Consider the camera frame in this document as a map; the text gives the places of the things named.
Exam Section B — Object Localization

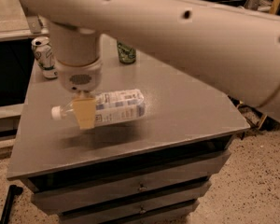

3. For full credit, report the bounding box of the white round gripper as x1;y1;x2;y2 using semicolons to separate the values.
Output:
55;59;103;130

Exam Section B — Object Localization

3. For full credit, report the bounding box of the blue label plastic bottle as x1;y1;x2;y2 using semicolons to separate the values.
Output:
51;89;146;128

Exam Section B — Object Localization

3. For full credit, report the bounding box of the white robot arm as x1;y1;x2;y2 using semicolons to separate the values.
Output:
20;0;280;122

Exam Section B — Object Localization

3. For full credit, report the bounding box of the white green soda can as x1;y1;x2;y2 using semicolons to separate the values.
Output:
31;36;58;79

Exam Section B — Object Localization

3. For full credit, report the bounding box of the grey drawer cabinet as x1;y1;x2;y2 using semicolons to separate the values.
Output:
7;36;249;224

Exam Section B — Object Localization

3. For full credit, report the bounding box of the black stand leg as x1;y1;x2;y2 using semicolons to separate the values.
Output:
1;185;23;224

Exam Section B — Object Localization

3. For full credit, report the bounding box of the metal railing frame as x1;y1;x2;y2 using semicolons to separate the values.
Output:
0;16;49;42

